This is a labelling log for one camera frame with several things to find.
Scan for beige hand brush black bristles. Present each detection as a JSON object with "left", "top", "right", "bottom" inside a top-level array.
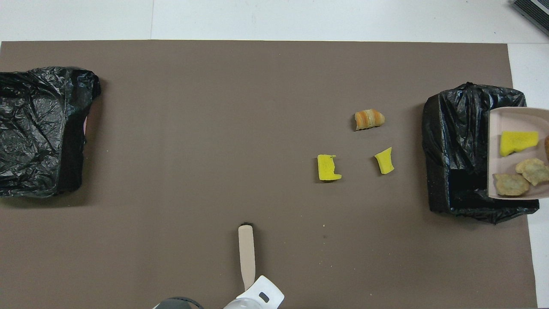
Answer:
[{"left": 238, "top": 223, "right": 256, "bottom": 292}]

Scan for pale flaky pastry piece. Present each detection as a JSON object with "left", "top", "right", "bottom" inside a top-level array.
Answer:
[{"left": 493, "top": 173, "right": 531, "bottom": 197}]

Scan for yellow sponge piece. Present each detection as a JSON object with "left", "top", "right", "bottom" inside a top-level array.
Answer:
[
  {"left": 374, "top": 147, "right": 395, "bottom": 175},
  {"left": 499, "top": 130, "right": 540, "bottom": 157},
  {"left": 317, "top": 154, "right": 342, "bottom": 182}
]

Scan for beige plastic dustpan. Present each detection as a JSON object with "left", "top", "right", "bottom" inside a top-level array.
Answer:
[{"left": 487, "top": 106, "right": 549, "bottom": 200}]

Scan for crusty bread chunk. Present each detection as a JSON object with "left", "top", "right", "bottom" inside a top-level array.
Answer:
[{"left": 515, "top": 158, "right": 549, "bottom": 187}]

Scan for black bag-lined trash bin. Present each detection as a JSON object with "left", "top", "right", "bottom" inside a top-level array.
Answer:
[
  {"left": 0, "top": 66, "right": 102, "bottom": 199},
  {"left": 421, "top": 82, "right": 540, "bottom": 225}
]

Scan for brown table mat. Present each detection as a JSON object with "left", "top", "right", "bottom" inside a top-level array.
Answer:
[{"left": 0, "top": 40, "right": 539, "bottom": 309}]

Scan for striped orange croissant piece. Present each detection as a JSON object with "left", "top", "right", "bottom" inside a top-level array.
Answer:
[{"left": 354, "top": 109, "right": 386, "bottom": 131}]

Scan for dark grey ribbed panel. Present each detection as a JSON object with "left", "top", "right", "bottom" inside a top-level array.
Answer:
[{"left": 512, "top": 0, "right": 549, "bottom": 37}]

